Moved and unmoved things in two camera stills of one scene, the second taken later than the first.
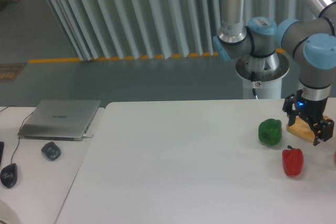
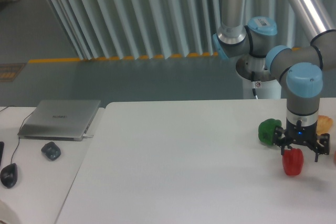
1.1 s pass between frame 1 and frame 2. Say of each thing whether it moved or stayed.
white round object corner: stayed
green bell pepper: stayed
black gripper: moved
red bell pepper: stayed
